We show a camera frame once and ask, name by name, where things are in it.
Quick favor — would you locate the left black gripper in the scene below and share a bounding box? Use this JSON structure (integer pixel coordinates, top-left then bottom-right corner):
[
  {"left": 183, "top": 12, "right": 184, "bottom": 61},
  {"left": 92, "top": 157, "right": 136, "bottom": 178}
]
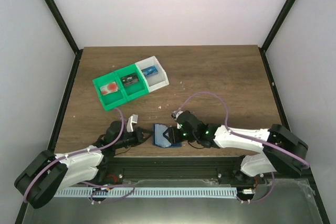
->
[{"left": 114, "top": 127, "right": 154, "bottom": 150}]

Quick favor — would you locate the blue leather card holder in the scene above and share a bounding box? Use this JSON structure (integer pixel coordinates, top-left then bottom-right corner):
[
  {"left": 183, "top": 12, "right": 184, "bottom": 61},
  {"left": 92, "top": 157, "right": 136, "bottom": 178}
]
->
[{"left": 152, "top": 124, "right": 182, "bottom": 148}]

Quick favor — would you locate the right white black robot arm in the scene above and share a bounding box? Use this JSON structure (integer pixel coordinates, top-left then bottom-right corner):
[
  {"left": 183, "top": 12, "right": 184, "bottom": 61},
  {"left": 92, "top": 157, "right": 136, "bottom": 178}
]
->
[{"left": 154, "top": 111, "right": 309, "bottom": 184}]

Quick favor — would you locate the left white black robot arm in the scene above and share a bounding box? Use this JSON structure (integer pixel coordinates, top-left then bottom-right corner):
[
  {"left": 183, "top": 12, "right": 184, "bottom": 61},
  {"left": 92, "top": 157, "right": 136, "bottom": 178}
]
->
[{"left": 14, "top": 121, "right": 154, "bottom": 209}]

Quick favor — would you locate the white red credit card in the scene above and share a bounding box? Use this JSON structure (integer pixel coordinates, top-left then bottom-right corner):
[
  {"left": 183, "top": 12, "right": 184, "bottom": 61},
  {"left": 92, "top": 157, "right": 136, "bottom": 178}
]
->
[{"left": 100, "top": 82, "right": 119, "bottom": 95}]

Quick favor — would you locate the black credit card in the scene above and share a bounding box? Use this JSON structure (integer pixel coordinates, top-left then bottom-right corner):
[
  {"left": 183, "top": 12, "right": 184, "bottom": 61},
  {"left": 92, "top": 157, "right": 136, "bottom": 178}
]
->
[{"left": 120, "top": 72, "right": 139, "bottom": 87}]

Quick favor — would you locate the blue credit card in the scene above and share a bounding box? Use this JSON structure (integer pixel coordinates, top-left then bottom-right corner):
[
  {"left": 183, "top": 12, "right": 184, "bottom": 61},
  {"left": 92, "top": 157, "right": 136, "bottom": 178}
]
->
[{"left": 141, "top": 65, "right": 158, "bottom": 78}]

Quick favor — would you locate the middle green bin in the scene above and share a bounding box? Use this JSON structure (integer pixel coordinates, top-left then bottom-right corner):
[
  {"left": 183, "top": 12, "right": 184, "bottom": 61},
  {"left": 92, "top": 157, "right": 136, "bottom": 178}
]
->
[{"left": 115, "top": 64, "right": 149, "bottom": 102}]

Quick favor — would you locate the green bin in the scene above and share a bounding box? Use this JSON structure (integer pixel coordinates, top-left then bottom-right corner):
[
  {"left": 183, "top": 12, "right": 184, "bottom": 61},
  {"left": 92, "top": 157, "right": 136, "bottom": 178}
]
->
[
  {"left": 92, "top": 72, "right": 127, "bottom": 111},
  {"left": 115, "top": 64, "right": 149, "bottom": 102}
]

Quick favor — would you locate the left green bin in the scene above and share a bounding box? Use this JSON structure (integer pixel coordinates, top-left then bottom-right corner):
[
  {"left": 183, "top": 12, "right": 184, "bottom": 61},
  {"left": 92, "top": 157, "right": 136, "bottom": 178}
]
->
[{"left": 92, "top": 72, "right": 127, "bottom": 111}]

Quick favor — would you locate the white bin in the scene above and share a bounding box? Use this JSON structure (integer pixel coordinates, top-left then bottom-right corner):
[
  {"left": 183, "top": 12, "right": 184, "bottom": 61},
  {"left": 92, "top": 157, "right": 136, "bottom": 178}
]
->
[{"left": 135, "top": 56, "right": 169, "bottom": 92}]

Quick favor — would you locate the grey metal sheet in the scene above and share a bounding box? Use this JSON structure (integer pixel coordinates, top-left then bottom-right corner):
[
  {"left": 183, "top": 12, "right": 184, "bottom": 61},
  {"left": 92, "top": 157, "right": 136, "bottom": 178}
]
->
[{"left": 23, "top": 179, "right": 324, "bottom": 223}]

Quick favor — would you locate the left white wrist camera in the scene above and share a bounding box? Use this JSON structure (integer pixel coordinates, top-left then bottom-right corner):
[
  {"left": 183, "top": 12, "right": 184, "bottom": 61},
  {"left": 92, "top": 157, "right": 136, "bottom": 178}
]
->
[{"left": 126, "top": 114, "right": 138, "bottom": 132}]

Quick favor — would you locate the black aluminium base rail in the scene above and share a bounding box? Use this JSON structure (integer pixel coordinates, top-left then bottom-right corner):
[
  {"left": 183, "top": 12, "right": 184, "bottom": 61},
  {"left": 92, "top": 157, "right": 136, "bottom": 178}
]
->
[{"left": 87, "top": 157, "right": 255, "bottom": 187}]

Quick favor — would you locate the light blue slotted cable duct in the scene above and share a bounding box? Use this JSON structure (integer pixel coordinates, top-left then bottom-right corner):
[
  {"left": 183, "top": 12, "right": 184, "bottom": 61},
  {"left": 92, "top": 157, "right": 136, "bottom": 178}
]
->
[{"left": 55, "top": 187, "right": 237, "bottom": 199}]

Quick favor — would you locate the left black side rail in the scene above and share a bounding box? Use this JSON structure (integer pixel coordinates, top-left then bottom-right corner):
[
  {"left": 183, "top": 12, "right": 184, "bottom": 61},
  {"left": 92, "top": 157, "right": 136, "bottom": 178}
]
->
[{"left": 47, "top": 49, "right": 83, "bottom": 152}]

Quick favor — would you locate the black side rail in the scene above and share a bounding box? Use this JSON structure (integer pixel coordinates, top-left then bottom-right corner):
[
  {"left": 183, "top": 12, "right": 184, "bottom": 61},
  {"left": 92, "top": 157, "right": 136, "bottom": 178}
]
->
[
  {"left": 258, "top": 47, "right": 301, "bottom": 166},
  {"left": 47, "top": 49, "right": 83, "bottom": 152}
]

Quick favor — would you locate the right black side rail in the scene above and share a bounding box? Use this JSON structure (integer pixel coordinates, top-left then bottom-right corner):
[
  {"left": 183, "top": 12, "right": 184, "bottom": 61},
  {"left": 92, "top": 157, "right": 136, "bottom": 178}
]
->
[{"left": 258, "top": 47, "right": 301, "bottom": 166}]

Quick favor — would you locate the left black frame post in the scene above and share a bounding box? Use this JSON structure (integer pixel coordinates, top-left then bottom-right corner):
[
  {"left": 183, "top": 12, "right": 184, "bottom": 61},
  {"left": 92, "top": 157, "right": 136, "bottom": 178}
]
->
[{"left": 44, "top": 0, "right": 80, "bottom": 55}]

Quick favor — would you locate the black frame post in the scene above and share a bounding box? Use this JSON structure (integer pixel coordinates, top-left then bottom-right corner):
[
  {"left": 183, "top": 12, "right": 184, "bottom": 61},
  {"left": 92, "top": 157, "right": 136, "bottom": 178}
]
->
[
  {"left": 261, "top": 0, "right": 296, "bottom": 51},
  {"left": 44, "top": 0, "right": 80, "bottom": 55}
]

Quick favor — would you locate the right black frame post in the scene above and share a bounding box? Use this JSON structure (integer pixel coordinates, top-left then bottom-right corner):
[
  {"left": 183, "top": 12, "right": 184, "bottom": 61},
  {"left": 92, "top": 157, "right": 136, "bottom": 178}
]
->
[{"left": 261, "top": 0, "right": 296, "bottom": 51}]

